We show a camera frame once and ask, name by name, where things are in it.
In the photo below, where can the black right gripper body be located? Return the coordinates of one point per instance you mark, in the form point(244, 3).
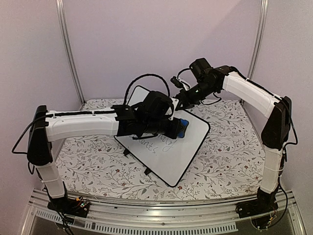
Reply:
point(203, 91)

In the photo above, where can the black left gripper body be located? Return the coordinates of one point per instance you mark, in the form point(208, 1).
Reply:
point(154, 127)

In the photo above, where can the white whiteboard black frame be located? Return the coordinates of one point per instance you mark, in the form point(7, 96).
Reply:
point(169, 159)

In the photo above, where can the blue whiteboard eraser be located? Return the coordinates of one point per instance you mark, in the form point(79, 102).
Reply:
point(183, 124)

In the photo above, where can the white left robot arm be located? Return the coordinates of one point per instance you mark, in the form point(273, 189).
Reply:
point(53, 126)

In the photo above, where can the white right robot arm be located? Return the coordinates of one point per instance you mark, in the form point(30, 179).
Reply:
point(277, 110)

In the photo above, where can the floral patterned table mat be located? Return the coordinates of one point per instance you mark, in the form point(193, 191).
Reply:
point(228, 164)

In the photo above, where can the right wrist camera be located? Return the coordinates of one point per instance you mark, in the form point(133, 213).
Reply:
point(176, 82)

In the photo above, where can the right aluminium frame post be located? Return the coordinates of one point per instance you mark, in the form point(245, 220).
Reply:
point(259, 38)

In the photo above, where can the aluminium frame post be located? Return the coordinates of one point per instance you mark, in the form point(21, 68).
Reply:
point(68, 50)
point(259, 38)

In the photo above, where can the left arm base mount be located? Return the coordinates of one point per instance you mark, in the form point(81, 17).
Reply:
point(77, 207)

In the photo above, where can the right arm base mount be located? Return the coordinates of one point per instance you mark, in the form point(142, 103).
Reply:
point(262, 204)

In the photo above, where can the left aluminium frame post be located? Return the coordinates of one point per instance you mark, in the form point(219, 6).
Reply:
point(68, 50)

